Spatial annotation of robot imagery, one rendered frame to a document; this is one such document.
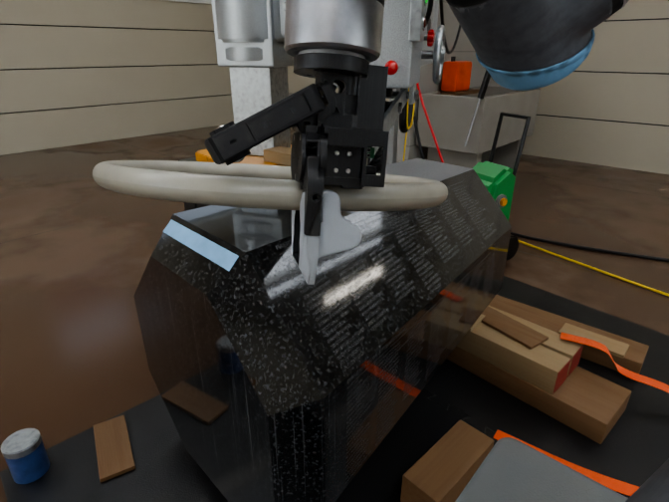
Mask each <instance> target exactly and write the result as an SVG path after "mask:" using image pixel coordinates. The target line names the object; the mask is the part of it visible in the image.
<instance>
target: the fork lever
mask: <svg viewBox="0 0 669 502"><path fill-rule="evenodd" d="M418 98H419V91H418V90H415V92H414V100H415V102H417V101H418ZM386 99H394V101H393V102H392V104H391V105H390V106H389V108H388V109H387V111H386V112H385V113H384V121H383V131H390V129H391V127H392V126H393V124H394V123H395V121H396V119H397V118H398V116H399V114H401V113H402V109H403V108H404V106H405V104H406V103H407V101H408V99H409V92H408V88H407V89H401V91H400V92H395V91H392V96H391V97H388V98H386Z"/></svg>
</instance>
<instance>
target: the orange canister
mask: <svg viewBox="0 0 669 502"><path fill-rule="evenodd" d="M455 60H456V57H451V61H446V62H444V64H443V73H442V84H441V91H443V92H441V91H437V92H441V95H452V96H464V95H471V94H477V93H479V91H480V90H473V89H469V88H470V80H471V71H472V62H471V61H455Z"/></svg>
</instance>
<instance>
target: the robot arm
mask: <svg viewBox="0 0 669 502"><path fill-rule="evenodd" d="M384 1H385V0H286V18H285V46H284V49H285V51H286V52H287V54H289V55H291V56H293V57H294V73H295V74H297V75H300V76H303V77H308V78H314V79H316V84H311V85H309V86H307V87H305V88H303V89H301V90H299V91H297V92H296V93H294V94H292V95H290V96H288V97H286V98H284V99H282V100H280V101H278V102H276V103H274V104H272V105H271V106H269V107H267V108H265V109H263V110H261V111H259V112H257V113H255V114H253V115H251V116H249V117H248V118H246V119H244V120H242V121H240V122H238V123H236V124H235V123H234V122H229V123H227V124H225V125H220V126H219V127H218V128H217V129H216V130H214V131H212V132H211V133H210V137H208V138H206V140H205V142H204V144H205V147H206V149H207V150H208V152H209V154H210V156H211V157H212V159H213V161H214V162H215V163H217V164H223V163H225V162H226V164H227V165H229V164H231V163H233V162H240V161H242V160H243V159H244V157H245V156H246V155H248V154H250V153H251V151H250V150H249V149H251V148H252V147H254V146H256V145H258V144H260V143H261V142H263V141H265V140H267V139H269V138H271V137H273V136H275V135H277V134H279V133H280V132H282V131H284V130H286V129H288V128H290V127H292V128H293V130H294V133H293V139H292V152H291V173H292V180H295V181H297V182H299V183H300V187H301V189H302V190H303V191H304V192H303V194H302V198H301V203H300V210H291V217H292V255H293V257H294V259H295V261H296V263H297V265H298V266H299V268H300V270H301V271H302V273H303V275H304V277H305V279H306V281H307V283H308V284H309V285H315V280H316V275H317V268H318V260H319V258H321V257H324V256H327V255H331V254H334V253H338V252H341V251H345V250H349V249H353V248H355V247H357V246H358V245H359V243H360V241H361V230H360V228H359V227H358V226H356V225H354V224H352V223H351V222H349V221H347V220H345V219H344V217H343V216H341V213H340V199H339V196H338V195H337V194H336V193H335V192H334V191H332V190H324V185H339V187H340V188H353V189H362V188H363V187H364V186H371V187H384V178H385V168H386V156H387V145H388V134H389V131H383V121H384V110H385V98H386V86H387V74H388V67H383V66H374V65H370V64H369V63H371V62H373V61H376V60H377V59H378V58H379V56H380V50H381V37H382V25H383V13H384ZM446 1H447V3H448V5H449V6H450V8H451V10H452V12H453V13H454V15H455V17H456V18H457V20H458V22H459V24H460V25H461V27H462V29H463V31H464V32H465V34H466V36H467V37H468V39H469V41H470V43H471V44H472V46H473V48H474V50H475V51H476V57H477V60H478V61H479V63H480V64H481V65H482V66H483V67H484V68H486V69H487V71H488V72H489V74H490V75H491V77H492V78H493V80H494V81H495V82H496V83H497V84H499V85H500V86H502V87H504V88H506V89H510V90H515V91H529V90H535V89H539V88H543V87H546V86H549V85H551V84H553V83H556V82H558V81H560V80H561V79H563V78H565V77H566V76H568V75H569V74H571V73H572V72H573V71H574V70H576V69H577V68H578V67H579V66H580V65H581V63H582V62H583V61H584V60H585V59H586V57H587V56H588V54H589V52H590V50H591V48H592V44H593V41H594V37H595V35H594V30H593V28H595V27H596V26H597V25H599V24H600V23H602V22H603V21H605V20H606V19H608V18H609V17H610V16H611V15H612V14H614V13H615V12H617V11H618V10H620V9H622V8H623V7H624V6H625V4H626V3H627V2H628V0H446ZM334 83H335V84H337V86H338V93H336V92H335V90H336V86H335V85H334ZM373 146H382V147H383V149H382V161H381V173H380V175H376V166H371V165H369V164H370V159H371V158H374V149H375V147H373ZM625 502H669V458H668V459H667V460H666V461H665V462H664V463H663V464H662V465H661V466H660V467H659V468H658V469H657V470H656V471H655V472H654V473H653V474H652V475H651V476H650V477H649V478H648V479H647V480H646V481H645V482H644V483H643V484H642V485H641V486H640V487H639V488H638V489H637V490H636V491H635V492H634V493H633V494H632V495H631V496H630V497H629V498H628V499H627V500H626V501H625Z"/></svg>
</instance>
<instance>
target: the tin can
mask: <svg viewBox="0 0 669 502"><path fill-rule="evenodd" d="M1 452H2V454H3V456H4V458H5V460H6V462H7V465H8V467H9V470H10V472H11V474H12V477H13V479H14V481H15V482H16V483H18V484H28V483H31V482H34V481H36V480H38V479H39V478H41V477H42V476H43V475H44V474H45V473H46V472H47V471H48V470H49V468H50V460H49V457H48V454H47V452H46V449H45V446H44V443H43V441H42V437H41V434H40V431H39V430H38V429H36V428H25V429H21V430H18V431H16V432H14V433H13V434H11V435H10V436H8V437H7V438H6V439H5V440H4V441H3V443H2V445H1Z"/></svg>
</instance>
